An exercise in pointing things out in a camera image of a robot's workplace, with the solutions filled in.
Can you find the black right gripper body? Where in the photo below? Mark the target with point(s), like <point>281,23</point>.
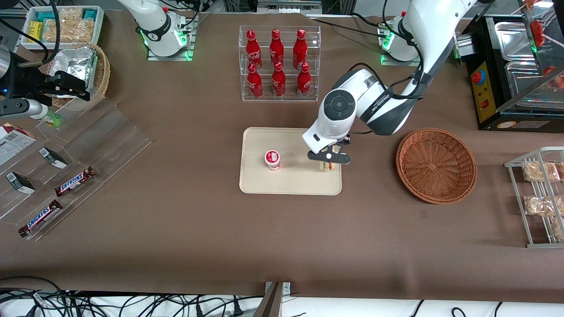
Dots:
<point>27,82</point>

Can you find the triangular sandwich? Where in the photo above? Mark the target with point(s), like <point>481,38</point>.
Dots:
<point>328,167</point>

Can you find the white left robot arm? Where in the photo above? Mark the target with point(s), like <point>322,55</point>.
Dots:
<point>396,105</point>

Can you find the light woven basket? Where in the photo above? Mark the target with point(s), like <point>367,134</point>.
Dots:
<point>102,72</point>

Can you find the beige plastic tray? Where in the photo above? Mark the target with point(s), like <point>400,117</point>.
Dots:
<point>291,180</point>

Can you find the brown wicker basket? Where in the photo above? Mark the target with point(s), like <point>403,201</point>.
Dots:
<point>434,166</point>

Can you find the silver foil bag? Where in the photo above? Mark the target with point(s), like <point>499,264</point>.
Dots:
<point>75,61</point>

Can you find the white red yogurt cup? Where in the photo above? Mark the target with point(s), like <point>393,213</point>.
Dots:
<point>272,160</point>

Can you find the yellow snack packet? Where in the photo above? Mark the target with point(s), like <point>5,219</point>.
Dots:
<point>35,31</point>

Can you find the clear bagged snack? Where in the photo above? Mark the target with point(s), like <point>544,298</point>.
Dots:
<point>70,25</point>

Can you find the clear acrylic display stand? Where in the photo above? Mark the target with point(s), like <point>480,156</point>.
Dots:
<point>105,141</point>

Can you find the white plastic bin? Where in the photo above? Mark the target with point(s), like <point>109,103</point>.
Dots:
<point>99,26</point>

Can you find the white barcode carton box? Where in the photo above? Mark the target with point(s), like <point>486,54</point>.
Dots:
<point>11,143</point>

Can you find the small black white box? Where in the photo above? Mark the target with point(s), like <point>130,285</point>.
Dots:
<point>20,182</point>
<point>53,157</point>

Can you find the red cola bottle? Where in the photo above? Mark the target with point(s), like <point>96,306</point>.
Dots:
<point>300,49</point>
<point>254,82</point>
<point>276,48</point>
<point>278,82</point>
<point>253,49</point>
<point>303,82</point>

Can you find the snickers chocolate bar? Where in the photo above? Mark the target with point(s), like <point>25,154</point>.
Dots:
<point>75,182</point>
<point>40,218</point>

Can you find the clear acrylic bottle rack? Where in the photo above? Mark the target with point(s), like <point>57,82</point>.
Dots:
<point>280,61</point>

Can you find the red emergency stop button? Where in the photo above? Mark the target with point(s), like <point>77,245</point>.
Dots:
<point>477,77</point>

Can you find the silver metal box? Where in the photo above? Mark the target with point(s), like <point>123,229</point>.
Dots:
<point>463,46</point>

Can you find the black food warmer appliance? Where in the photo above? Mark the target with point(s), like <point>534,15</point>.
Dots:
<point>489,53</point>

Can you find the clear packed granola snack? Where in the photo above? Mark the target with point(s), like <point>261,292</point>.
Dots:
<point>558,230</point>
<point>539,171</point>
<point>539,205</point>

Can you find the steel warmer pan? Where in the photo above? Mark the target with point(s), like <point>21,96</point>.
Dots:
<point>513,39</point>
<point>522,77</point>

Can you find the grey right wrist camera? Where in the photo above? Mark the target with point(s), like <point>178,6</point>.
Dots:
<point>22,108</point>

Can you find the metal table bracket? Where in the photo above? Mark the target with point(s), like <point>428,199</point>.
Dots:
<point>274,299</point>

